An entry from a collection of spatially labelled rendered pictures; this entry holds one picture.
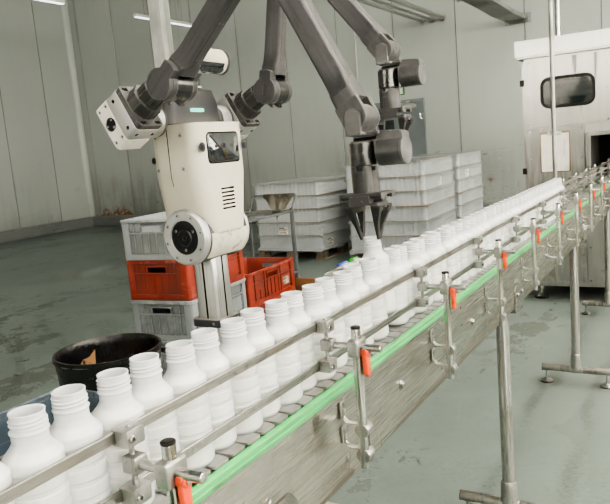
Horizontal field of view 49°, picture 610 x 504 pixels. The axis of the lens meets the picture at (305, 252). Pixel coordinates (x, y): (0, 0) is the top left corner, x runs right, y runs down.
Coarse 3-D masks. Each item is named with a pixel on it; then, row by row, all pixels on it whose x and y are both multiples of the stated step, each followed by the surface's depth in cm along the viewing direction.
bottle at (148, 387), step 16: (144, 368) 80; (160, 368) 83; (144, 384) 81; (160, 384) 82; (144, 400) 80; (160, 400) 81; (160, 432) 81; (176, 432) 84; (160, 448) 81; (176, 448) 83
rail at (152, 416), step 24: (432, 264) 159; (384, 288) 135; (336, 312) 117; (216, 384) 88; (288, 384) 103; (168, 408) 80; (216, 432) 88; (0, 456) 69; (72, 456) 68; (24, 480) 63; (48, 480) 65
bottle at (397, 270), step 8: (392, 248) 148; (392, 256) 144; (392, 264) 144; (400, 264) 145; (392, 272) 144; (400, 272) 144; (392, 280) 144; (400, 288) 144; (400, 296) 144; (400, 304) 145; (392, 312) 145; (408, 312) 147; (400, 320) 145
